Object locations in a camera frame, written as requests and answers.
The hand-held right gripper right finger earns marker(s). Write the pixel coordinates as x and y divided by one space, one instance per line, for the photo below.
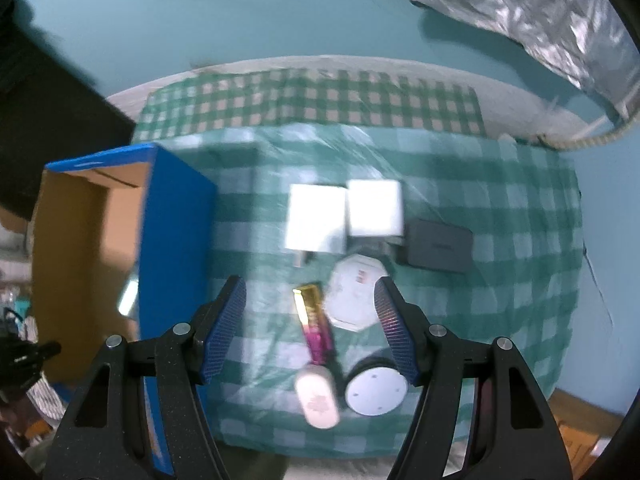
395 330

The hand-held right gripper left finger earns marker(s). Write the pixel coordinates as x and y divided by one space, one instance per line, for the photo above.
227 330

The white octagonal box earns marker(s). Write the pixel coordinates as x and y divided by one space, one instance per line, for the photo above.
350 295

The round white disc device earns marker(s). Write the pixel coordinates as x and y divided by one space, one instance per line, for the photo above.
375 390

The gold and pink tube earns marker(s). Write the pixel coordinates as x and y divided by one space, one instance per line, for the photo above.
312 320

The white oval case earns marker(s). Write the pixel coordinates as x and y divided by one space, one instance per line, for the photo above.
316 397

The blue cardboard box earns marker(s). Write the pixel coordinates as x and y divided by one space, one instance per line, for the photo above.
175 235

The white charger with round prongs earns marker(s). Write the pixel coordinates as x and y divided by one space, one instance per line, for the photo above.
315 217

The black charger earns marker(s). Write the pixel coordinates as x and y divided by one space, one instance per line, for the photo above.
437 245

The white charger with flat prongs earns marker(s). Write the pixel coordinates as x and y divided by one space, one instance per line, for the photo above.
375 207

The green white large-check tablecloth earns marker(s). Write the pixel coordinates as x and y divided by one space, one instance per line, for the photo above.
500 260

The black device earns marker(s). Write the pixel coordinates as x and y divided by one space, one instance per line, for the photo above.
22 360

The green beige small-check cloth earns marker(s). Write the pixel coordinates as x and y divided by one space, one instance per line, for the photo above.
350 100

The dark furniture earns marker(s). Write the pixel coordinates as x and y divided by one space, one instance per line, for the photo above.
40 125

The silver foil sheet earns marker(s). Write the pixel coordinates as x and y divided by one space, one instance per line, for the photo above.
550 25

